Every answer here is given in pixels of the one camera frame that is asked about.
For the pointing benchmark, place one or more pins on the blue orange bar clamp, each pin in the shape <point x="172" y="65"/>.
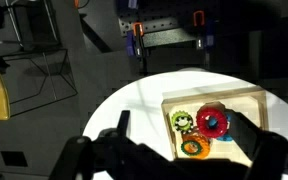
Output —
<point x="134" y="41"/>
<point x="202" y="31"/>

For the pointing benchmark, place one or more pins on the wooden slatted tray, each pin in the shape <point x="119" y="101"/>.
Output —
<point x="250" y="103"/>

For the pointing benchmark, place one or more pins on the black perforated board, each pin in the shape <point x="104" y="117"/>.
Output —
<point x="164" y="28"/>

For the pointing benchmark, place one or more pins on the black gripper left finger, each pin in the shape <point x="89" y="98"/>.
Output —
<point x="124" y="121"/>

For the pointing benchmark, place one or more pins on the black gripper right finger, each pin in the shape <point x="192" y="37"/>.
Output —
<point x="245" y="133"/>

